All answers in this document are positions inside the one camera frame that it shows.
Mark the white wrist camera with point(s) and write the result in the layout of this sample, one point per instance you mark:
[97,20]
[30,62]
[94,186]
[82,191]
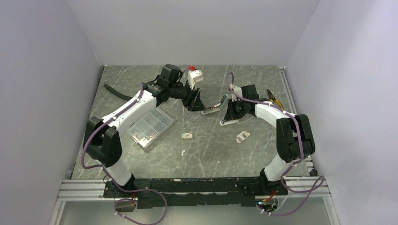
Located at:
[236,93]
[194,76]

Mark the white staple box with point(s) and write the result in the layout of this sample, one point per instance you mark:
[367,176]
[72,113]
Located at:
[187,136]

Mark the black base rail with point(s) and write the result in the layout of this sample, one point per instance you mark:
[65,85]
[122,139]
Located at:
[243,191]

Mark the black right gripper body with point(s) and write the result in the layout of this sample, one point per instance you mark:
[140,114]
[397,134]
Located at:
[237,109]

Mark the aluminium frame profile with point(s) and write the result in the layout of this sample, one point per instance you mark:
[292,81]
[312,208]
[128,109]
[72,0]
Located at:
[94,190]

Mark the white staple box tray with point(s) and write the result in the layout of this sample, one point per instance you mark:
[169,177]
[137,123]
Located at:
[242,136]

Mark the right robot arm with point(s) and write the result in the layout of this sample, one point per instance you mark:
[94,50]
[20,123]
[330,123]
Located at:
[294,138]

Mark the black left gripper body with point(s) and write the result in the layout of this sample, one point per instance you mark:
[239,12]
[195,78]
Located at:
[187,98]

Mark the clear plastic screw organizer box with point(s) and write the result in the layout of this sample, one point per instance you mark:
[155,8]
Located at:
[149,127]

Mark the yellow handled pliers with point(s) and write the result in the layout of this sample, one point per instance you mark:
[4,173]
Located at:
[273,99]

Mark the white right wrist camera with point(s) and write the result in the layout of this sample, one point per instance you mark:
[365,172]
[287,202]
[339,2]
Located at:
[236,93]

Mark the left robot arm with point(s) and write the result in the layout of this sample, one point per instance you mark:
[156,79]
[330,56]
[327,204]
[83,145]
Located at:
[102,138]

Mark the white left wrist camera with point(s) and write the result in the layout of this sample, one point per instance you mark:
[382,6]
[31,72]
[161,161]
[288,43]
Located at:
[194,76]

